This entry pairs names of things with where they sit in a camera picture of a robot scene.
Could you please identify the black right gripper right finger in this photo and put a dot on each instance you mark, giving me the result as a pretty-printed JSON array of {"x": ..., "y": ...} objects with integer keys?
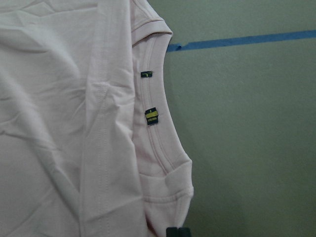
[{"x": 184, "y": 232}]

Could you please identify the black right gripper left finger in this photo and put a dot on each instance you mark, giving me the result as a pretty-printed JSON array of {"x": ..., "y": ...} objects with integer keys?
[{"x": 172, "y": 232}]

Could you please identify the pink Snoopy t-shirt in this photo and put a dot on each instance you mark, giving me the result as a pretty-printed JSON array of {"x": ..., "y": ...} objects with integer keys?
[{"x": 88, "y": 147}]

